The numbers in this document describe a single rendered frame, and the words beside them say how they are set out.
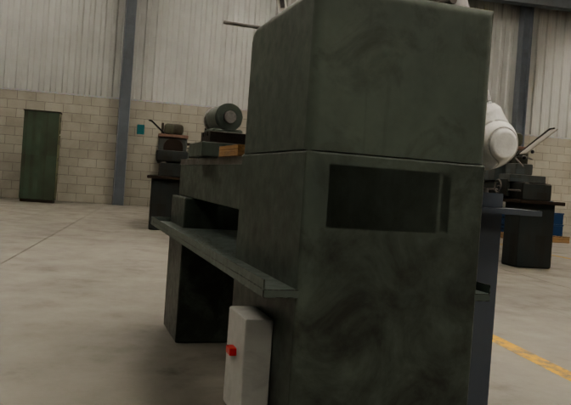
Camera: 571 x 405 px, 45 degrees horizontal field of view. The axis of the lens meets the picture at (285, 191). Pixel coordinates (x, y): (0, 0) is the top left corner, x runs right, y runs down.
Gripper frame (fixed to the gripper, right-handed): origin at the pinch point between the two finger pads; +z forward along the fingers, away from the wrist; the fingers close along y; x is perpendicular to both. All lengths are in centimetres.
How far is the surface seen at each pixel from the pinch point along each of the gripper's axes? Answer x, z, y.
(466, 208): 36, 65, 64
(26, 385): -104, 120, -11
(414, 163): 24, 53, 68
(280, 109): -6, 35, 53
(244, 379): -23, 102, 65
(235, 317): -24, 88, 55
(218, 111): -30, 26, -102
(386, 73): 19, 31, 69
